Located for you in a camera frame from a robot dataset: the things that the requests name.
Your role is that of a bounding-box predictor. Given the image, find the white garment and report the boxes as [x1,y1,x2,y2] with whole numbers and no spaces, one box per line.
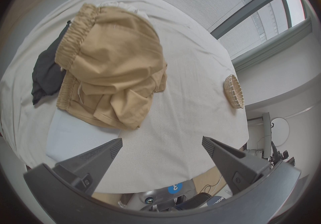
[97,2,149,20]

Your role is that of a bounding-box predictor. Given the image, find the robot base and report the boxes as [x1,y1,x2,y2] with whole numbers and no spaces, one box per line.
[118,180,227,212]

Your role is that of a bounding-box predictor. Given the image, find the tan shorts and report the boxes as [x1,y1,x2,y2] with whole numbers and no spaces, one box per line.
[55,3,168,130]

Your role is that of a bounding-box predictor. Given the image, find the pale blue garment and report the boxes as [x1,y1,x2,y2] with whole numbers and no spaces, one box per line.
[46,111,121,163]

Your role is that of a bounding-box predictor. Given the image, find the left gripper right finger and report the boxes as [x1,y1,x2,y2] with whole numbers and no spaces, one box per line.
[202,136,273,196]

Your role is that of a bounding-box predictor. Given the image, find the round woven basket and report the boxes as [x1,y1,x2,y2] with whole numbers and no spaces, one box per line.
[224,74,245,109]

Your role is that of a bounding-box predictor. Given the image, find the bed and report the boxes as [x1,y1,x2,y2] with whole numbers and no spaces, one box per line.
[0,0,249,203]

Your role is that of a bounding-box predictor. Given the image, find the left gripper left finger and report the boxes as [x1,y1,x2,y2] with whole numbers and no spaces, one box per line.
[53,138,123,195]

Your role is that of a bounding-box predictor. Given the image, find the black garment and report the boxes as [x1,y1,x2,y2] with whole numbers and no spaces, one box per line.
[32,20,72,105]

